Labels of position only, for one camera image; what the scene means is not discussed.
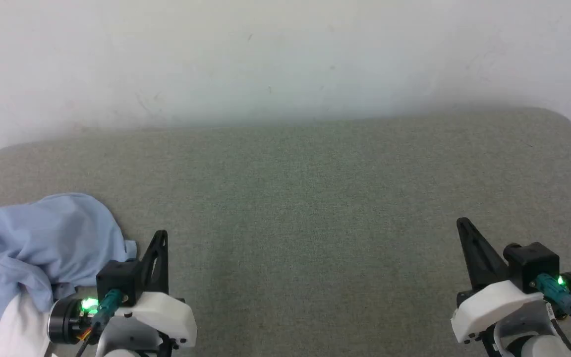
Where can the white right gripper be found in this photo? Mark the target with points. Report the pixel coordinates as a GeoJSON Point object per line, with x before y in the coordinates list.
{"type": "Point", "coordinates": [488, 305]}

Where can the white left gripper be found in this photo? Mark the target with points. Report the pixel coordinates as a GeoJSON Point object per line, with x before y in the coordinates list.
{"type": "Point", "coordinates": [166, 312]}

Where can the light blue shirt white collar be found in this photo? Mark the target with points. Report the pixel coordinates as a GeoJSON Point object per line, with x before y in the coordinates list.
{"type": "Point", "coordinates": [52, 238]}

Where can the grey-green fabric sofa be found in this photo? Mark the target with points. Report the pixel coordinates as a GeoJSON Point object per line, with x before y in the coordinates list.
{"type": "Point", "coordinates": [315, 208]}

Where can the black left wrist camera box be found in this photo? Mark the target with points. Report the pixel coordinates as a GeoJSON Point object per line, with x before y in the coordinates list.
{"type": "Point", "coordinates": [117, 275]}

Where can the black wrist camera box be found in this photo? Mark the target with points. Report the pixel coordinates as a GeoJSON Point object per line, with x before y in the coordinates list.
{"type": "Point", "coordinates": [531, 263]}
{"type": "Point", "coordinates": [117, 275]}

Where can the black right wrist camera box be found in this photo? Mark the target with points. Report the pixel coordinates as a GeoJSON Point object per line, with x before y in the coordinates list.
{"type": "Point", "coordinates": [531, 263]}

